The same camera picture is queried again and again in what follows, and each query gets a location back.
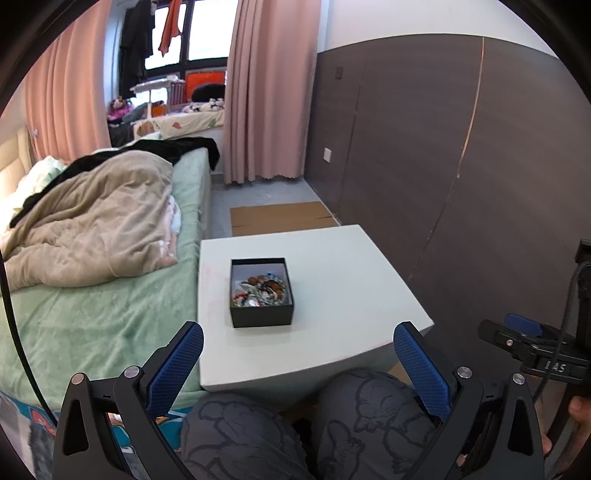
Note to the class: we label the pink plush toy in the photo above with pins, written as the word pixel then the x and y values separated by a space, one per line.
pixel 120 108

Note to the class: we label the black jewelry box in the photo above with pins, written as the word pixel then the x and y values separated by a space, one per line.
pixel 261 318

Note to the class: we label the person's left leg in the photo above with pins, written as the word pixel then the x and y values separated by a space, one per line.
pixel 240 438

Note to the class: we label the hanging black garments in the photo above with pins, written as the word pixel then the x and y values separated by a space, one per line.
pixel 136 41

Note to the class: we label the hanging orange cloth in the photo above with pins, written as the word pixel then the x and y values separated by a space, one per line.
pixel 170 27

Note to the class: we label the person's right hand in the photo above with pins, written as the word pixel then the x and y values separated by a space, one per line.
pixel 579 410

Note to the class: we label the beige blanket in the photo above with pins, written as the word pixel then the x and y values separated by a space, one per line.
pixel 92 217

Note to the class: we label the bed with green sheet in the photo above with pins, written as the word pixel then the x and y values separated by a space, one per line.
pixel 92 323

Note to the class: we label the pile of mixed jewelry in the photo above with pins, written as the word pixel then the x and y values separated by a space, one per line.
pixel 251 290

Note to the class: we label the black and white plush toys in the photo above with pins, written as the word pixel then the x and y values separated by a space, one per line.
pixel 205 106

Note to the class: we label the black cloth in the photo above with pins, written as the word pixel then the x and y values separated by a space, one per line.
pixel 178 147

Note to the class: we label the orange panel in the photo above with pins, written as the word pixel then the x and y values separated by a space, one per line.
pixel 203 77

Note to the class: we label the flat cardboard sheet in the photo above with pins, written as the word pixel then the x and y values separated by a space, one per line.
pixel 281 217

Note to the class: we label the white wall socket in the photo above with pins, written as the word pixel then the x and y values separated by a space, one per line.
pixel 328 154

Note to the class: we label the black round cushion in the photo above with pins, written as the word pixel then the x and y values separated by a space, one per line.
pixel 207 92

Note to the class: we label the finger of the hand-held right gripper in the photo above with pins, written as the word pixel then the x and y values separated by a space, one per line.
pixel 501 339

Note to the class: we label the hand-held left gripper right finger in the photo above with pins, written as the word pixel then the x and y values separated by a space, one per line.
pixel 420 364

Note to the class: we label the dark bag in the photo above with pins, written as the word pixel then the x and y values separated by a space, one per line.
pixel 121 134

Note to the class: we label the white low table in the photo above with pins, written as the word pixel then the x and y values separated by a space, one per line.
pixel 341 286

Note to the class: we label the printed window seat cushion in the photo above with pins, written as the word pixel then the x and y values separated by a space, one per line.
pixel 184 122

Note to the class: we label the white drying rack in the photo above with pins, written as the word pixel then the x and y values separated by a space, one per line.
pixel 154 85

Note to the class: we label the person's knees in grey pants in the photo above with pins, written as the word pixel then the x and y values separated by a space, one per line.
pixel 369 415

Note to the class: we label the light green pillow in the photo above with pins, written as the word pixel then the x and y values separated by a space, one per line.
pixel 44 173

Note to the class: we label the beige padded headboard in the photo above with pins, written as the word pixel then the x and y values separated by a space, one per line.
pixel 11 161

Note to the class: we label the pink curtain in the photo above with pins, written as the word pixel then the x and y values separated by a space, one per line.
pixel 69 83
pixel 268 92

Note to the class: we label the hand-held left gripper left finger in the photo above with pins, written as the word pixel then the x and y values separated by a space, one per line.
pixel 178 364

